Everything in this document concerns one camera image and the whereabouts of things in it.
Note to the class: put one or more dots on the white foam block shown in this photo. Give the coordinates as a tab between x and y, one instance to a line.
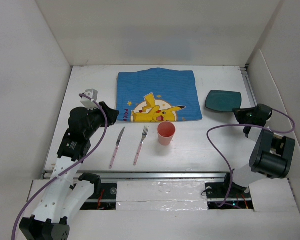
163	195

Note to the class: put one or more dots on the teal plate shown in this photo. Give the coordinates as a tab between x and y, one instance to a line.
223	101

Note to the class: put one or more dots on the pink plastic cup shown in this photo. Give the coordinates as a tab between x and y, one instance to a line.
166	131

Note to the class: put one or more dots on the pink handled knife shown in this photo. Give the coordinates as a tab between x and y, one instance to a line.
116	148

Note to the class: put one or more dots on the pink handled fork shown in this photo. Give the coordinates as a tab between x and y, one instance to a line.
143	137

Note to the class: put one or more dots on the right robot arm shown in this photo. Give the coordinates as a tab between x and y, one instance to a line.
271	158

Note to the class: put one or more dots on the blue Pikachu cloth placemat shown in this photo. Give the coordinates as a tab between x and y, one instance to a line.
157	95

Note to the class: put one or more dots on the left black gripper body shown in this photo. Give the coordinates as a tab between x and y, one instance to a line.
97	117

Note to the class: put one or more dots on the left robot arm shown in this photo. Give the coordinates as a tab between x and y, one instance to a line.
63	198

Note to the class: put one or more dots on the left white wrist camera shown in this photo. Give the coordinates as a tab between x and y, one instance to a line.
88	98

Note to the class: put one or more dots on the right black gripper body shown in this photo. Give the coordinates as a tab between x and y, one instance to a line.
244	115

